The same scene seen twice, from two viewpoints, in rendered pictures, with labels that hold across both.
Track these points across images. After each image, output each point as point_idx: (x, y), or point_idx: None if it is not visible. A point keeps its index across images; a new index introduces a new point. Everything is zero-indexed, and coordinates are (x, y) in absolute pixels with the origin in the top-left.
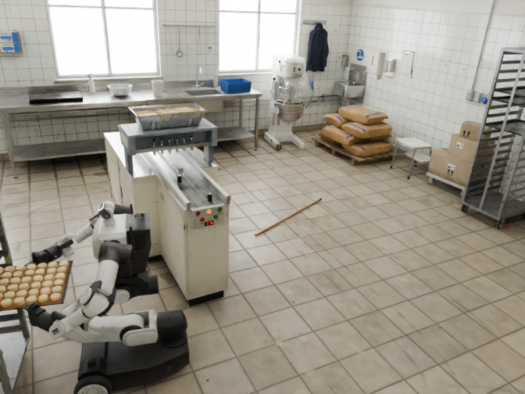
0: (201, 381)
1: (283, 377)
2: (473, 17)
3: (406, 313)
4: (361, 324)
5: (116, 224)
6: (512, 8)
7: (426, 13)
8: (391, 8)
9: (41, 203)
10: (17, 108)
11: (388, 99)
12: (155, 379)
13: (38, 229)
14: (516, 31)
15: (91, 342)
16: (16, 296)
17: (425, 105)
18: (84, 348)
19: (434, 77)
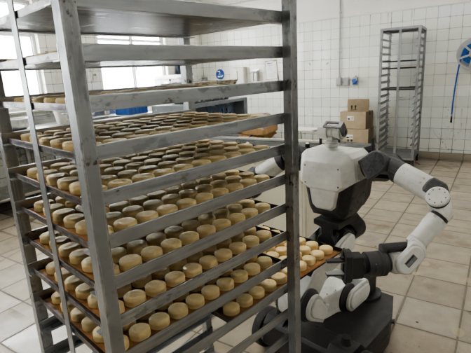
0: (413, 325)
1: (460, 291)
2: (325, 22)
3: (451, 223)
4: (441, 240)
5: (339, 148)
6: (356, 10)
7: (281, 27)
8: (244, 30)
9: None
10: None
11: (259, 105)
12: (389, 338)
13: (17, 288)
14: (364, 26)
15: (303, 330)
16: None
17: (298, 100)
18: (305, 337)
19: (301, 75)
